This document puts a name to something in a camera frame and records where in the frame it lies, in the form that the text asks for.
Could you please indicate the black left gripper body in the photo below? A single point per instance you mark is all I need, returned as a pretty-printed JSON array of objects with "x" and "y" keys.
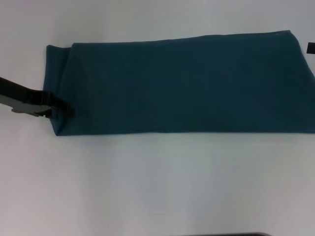
[{"x": 19, "y": 98}]

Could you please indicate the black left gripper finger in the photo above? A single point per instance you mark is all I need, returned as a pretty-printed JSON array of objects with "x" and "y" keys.
[
  {"x": 44, "y": 113},
  {"x": 61, "y": 105}
]

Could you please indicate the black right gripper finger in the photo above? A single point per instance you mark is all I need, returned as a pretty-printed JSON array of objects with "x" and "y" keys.
[{"x": 311, "y": 47}]

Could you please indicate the teal blue printed T-shirt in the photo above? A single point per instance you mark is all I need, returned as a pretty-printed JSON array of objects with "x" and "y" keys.
[{"x": 172, "y": 86}]

